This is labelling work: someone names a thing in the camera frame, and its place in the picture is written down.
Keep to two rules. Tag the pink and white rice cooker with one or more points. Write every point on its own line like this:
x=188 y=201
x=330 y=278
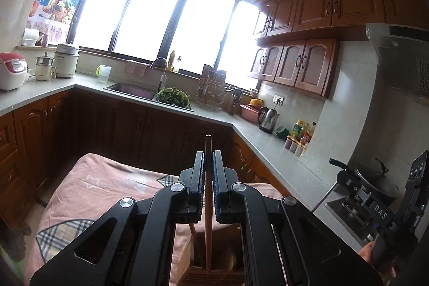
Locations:
x=11 y=71

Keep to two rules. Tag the pale dish cloth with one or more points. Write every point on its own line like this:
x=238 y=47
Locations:
x=135 y=68

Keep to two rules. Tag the steel kitchen faucet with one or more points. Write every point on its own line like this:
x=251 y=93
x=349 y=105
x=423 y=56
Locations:
x=162 y=71

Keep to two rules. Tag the person's right hand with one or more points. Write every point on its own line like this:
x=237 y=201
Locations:
x=367 y=250

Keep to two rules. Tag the white bowl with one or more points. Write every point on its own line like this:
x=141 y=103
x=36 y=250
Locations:
x=254 y=92

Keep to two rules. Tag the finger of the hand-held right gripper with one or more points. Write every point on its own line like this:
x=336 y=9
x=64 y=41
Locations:
x=348 y=182

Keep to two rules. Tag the green leafy vegetables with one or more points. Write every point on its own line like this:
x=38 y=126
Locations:
x=172 y=97

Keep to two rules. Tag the grey kitchen countertop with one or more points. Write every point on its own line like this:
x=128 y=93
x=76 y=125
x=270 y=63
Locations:
x=268 y=155

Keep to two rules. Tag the black wok with lid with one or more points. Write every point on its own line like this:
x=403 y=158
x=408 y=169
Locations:
x=375 y=180

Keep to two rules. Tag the red sauce bottle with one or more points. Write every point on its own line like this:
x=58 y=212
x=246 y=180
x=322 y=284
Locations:
x=305 y=138

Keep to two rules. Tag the kitchen sink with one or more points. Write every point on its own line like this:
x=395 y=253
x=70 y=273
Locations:
x=130 y=91

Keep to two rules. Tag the large white rice cooker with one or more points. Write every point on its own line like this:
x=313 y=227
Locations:
x=67 y=61

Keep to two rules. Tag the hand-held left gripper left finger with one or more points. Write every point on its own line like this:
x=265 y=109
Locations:
x=196 y=185

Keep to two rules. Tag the small white electric pot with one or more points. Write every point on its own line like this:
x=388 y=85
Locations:
x=45 y=68

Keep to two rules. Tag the green label bottle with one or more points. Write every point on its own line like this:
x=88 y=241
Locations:
x=296 y=129

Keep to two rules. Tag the steel electric kettle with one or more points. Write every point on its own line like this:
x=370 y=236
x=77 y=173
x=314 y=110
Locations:
x=268 y=120

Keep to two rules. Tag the knife block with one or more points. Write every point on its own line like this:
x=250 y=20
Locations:
x=234 y=101

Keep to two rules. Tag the row of spice jars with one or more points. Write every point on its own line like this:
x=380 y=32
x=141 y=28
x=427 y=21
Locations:
x=295 y=147

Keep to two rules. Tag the kitchen window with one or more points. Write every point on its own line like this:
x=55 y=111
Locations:
x=150 y=21

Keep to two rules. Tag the yellow bowl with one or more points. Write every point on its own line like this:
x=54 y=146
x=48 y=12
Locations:
x=256 y=102

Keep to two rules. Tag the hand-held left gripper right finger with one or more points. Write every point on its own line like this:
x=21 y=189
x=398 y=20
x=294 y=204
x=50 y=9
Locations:
x=219 y=192

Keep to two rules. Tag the gas stove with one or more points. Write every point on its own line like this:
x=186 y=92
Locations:
x=342 y=222

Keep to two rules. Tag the white wall outlet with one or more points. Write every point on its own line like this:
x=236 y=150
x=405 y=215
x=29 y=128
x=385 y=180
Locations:
x=279 y=100

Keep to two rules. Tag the pink plaid heart tablecloth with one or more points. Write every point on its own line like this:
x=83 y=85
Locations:
x=100 y=185

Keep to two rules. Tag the steel range hood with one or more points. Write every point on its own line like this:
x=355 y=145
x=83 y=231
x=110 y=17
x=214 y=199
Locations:
x=398 y=54

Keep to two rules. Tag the wooden utensil holder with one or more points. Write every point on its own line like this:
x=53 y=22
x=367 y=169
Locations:
x=223 y=256

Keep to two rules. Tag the dark cloth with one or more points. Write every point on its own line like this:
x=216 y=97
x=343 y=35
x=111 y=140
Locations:
x=13 y=239

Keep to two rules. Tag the yellow oil bottle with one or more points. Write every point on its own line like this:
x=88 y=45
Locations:
x=172 y=61

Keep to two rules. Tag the pink plastic basin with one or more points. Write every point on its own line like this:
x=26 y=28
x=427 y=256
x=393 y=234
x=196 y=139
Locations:
x=249 y=113

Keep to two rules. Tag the wooden base cabinets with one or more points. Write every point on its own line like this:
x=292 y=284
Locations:
x=117 y=132

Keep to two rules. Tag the wooden wall cabinets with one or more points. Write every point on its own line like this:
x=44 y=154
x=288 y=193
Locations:
x=318 y=38

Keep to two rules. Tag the metal dish rack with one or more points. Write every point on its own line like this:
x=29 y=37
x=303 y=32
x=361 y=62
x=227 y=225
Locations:
x=212 y=88

